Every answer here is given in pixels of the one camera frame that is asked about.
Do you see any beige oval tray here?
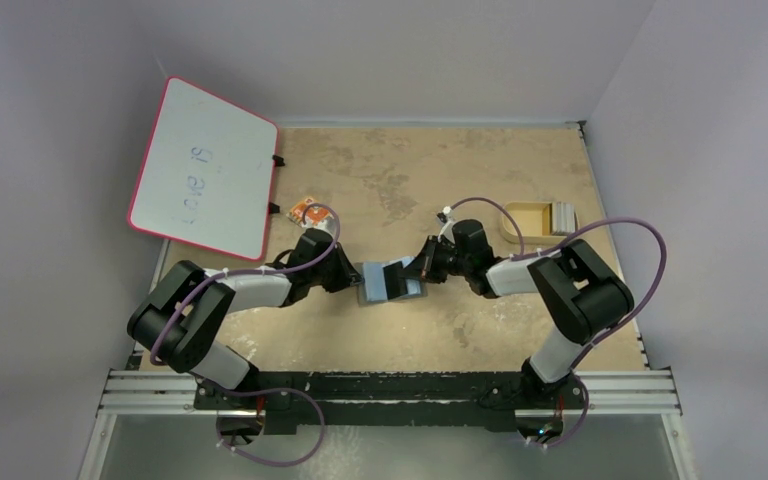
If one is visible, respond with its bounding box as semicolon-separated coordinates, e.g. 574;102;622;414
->
500;201;566;246

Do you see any orange circuit board card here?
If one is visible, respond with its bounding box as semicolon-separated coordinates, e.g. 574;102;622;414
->
286;196;333;227

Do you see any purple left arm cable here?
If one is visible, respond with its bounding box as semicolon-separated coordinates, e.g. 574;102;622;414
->
149;202;342;367

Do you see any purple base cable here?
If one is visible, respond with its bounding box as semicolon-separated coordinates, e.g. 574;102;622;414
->
215;388;329;470
524;374;589;452

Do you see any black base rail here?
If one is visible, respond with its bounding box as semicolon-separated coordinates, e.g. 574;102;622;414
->
194;371;585;435

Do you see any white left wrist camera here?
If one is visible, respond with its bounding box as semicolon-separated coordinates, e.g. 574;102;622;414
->
305;216;339;236

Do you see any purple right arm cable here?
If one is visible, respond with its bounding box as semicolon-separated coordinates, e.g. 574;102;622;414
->
443;197;668;369

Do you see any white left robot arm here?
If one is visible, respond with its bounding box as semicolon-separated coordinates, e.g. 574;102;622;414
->
126;228;363;409

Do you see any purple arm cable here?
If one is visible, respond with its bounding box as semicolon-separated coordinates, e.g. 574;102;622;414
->
443;197;668;369
149;202;342;367

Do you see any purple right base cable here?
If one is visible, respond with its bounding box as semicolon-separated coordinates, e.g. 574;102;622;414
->
524;374;589;452

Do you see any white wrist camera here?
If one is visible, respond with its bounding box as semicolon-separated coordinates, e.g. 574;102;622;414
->
436;206;456;243
305;216;339;236

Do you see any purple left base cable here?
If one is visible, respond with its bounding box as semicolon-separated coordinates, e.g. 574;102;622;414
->
215;388;329;470

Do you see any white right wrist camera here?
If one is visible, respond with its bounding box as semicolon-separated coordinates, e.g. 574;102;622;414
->
436;206;456;243

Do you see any pink framed whiteboard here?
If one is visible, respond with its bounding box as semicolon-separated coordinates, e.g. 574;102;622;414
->
127;77;279;260

